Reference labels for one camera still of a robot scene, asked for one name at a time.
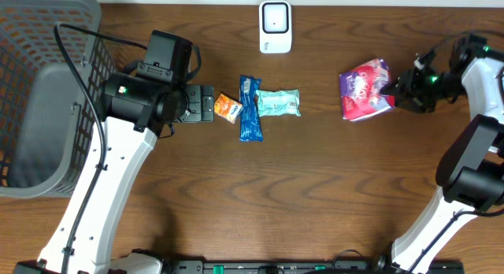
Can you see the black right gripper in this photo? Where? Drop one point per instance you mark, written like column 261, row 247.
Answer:
column 411, row 89

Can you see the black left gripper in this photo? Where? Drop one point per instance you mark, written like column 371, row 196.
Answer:
column 202, row 103

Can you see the purple snack package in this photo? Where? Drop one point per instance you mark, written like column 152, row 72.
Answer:
column 360, row 90

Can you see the orange tissue pack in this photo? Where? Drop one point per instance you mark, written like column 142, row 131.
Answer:
column 227, row 108

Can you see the blue snack bar wrapper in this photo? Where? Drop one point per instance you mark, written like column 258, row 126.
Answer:
column 250, row 127

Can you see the mint green snack packet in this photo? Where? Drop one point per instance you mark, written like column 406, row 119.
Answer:
column 278, row 103

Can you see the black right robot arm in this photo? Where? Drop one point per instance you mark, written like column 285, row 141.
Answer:
column 467, row 185

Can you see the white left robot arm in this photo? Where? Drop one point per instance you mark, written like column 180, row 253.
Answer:
column 130, row 113

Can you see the white barcode scanner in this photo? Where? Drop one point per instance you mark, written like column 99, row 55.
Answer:
column 275, row 27

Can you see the grey plastic mesh basket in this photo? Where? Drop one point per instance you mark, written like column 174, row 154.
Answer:
column 46, row 122

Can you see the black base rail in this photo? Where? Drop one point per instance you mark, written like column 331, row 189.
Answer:
column 275, row 267

